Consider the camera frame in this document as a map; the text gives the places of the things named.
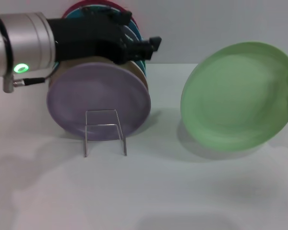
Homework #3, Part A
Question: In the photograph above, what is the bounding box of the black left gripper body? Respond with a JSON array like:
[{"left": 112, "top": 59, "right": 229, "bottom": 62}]
[{"left": 46, "top": 16, "right": 135, "bottom": 65}]

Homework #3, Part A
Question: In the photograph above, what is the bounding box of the light green plate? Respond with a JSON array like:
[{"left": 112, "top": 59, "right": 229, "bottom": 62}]
[{"left": 180, "top": 42, "right": 288, "bottom": 152}]

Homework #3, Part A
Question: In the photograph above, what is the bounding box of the beige plate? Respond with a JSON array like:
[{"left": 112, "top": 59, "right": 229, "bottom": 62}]
[{"left": 49, "top": 59, "right": 149, "bottom": 92}]

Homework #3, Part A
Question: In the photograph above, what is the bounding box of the red plate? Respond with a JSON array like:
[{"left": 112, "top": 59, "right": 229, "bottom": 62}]
[{"left": 61, "top": 0, "right": 140, "bottom": 32}]

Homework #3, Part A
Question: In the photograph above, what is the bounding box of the lavender purple plate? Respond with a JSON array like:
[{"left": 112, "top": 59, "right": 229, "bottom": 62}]
[{"left": 46, "top": 62, "right": 151, "bottom": 141}]

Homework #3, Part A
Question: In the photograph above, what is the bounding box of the black arm connector cable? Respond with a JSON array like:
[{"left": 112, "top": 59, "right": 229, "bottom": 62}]
[{"left": 12, "top": 76, "right": 57, "bottom": 86}]

